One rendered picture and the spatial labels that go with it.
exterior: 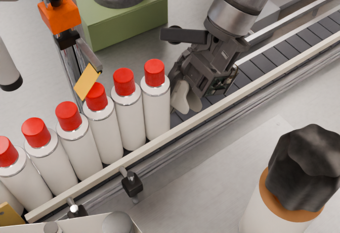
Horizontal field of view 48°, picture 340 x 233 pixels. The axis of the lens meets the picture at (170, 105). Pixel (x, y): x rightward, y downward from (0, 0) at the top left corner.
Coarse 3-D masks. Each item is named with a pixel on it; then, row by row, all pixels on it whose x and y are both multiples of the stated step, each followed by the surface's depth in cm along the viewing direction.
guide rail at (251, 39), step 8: (320, 0) 89; (328, 0) 90; (304, 8) 87; (312, 8) 88; (288, 16) 86; (296, 16) 86; (272, 24) 84; (280, 24) 84; (256, 32) 83; (264, 32) 83; (248, 40) 81; (256, 40) 83
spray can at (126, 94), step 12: (120, 72) 60; (132, 72) 60; (120, 84) 59; (132, 84) 60; (120, 96) 62; (132, 96) 62; (120, 108) 63; (132, 108) 63; (120, 120) 66; (132, 120) 66; (120, 132) 70; (132, 132) 69; (144, 132) 72; (132, 144) 72; (144, 144) 75
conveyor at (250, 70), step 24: (312, 24) 96; (336, 24) 96; (288, 48) 91; (240, 72) 87; (264, 72) 87; (288, 72) 87; (216, 96) 83; (168, 144) 76; (24, 216) 67; (48, 216) 67
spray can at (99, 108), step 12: (96, 84) 58; (96, 96) 57; (108, 96) 63; (84, 108) 61; (96, 108) 59; (108, 108) 60; (96, 120) 60; (108, 120) 61; (96, 132) 63; (108, 132) 64; (96, 144) 67; (108, 144) 66; (120, 144) 70; (108, 156) 70; (120, 156) 72
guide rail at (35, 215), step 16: (336, 32) 89; (320, 48) 87; (288, 64) 83; (256, 80) 81; (240, 96) 79; (208, 112) 76; (176, 128) 74; (160, 144) 73; (128, 160) 70; (96, 176) 68; (64, 192) 66; (80, 192) 67; (48, 208) 64
